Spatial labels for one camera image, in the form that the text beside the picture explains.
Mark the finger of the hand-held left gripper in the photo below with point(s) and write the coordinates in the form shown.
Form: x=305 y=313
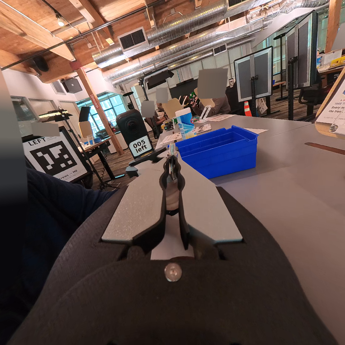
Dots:
x=149 y=165

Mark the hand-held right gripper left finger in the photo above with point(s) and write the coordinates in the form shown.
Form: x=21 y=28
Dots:
x=134 y=213

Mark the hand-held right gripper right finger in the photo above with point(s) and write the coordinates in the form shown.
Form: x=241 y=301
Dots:
x=210 y=213

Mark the silver hex bolt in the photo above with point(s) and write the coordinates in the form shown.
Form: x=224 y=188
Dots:
x=172 y=167

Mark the silver hex nut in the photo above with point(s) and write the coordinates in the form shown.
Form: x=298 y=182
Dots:
x=172 y=154

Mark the blue plastic bin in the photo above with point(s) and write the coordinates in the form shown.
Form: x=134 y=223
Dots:
x=223 y=153

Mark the person's left forearm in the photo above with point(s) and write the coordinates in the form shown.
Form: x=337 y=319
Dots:
x=67 y=194

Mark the person's left hand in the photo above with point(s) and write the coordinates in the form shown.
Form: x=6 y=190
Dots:
x=172 y=199

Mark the printed paper leaflet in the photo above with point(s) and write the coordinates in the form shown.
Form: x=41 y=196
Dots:
x=203 y=128
x=169 y=138

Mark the wooden side table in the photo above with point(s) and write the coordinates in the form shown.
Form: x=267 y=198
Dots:
x=94 y=142

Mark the white blue wipes canister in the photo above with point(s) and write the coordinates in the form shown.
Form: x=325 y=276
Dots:
x=185 y=124

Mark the black studio light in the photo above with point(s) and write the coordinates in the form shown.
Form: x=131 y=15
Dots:
x=159 y=78

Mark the black ceiling speaker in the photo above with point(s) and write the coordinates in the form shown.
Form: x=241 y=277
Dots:
x=72 y=85

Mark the framed black white marker poster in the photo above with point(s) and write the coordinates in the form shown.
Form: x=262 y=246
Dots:
x=54 y=159

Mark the white paper sheet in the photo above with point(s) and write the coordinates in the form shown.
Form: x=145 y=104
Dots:
x=257 y=131

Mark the orange white traffic cone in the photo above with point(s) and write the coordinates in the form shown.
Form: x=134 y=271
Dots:
x=247 y=109

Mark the grey panel on black stand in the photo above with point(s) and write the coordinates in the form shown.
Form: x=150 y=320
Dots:
x=303 y=54
x=253 y=72

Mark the printed instruction sheet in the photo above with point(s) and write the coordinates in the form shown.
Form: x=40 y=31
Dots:
x=334 y=107

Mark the silver ventilation duct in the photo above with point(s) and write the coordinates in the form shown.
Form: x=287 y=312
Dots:
x=175 y=32

